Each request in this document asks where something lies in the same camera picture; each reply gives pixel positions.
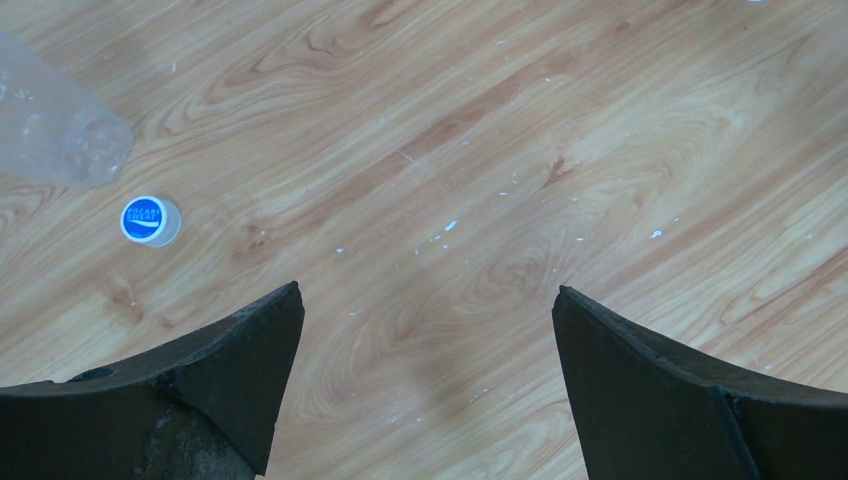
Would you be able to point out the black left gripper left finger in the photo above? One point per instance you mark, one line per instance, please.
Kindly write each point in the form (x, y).
(202, 406)

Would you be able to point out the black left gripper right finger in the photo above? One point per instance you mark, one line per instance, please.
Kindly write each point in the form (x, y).
(646, 406)

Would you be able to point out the white blue bottle cap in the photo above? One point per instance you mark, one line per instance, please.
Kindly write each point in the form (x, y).
(151, 221)

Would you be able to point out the clear bottle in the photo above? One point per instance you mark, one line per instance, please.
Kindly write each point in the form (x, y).
(53, 131)

